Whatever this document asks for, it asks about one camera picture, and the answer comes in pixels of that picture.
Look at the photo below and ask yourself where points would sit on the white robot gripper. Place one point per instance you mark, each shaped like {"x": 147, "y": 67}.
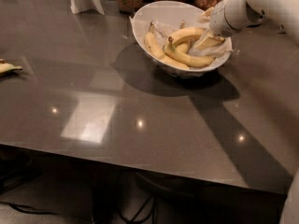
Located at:
{"x": 221, "y": 20}

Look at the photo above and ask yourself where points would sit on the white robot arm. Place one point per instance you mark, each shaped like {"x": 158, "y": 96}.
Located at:
{"x": 267, "y": 68}

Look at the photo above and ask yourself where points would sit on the middle hidden yellow banana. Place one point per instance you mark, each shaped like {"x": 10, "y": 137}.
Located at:
{"x": 185, "y": 45}

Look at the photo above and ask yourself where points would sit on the white oval bowl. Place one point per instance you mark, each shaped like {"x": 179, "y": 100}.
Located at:
{"x": 167, "y": 17}

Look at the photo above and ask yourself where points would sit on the banana at left edge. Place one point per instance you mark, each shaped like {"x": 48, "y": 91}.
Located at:
{"x": 7, "y": 68}

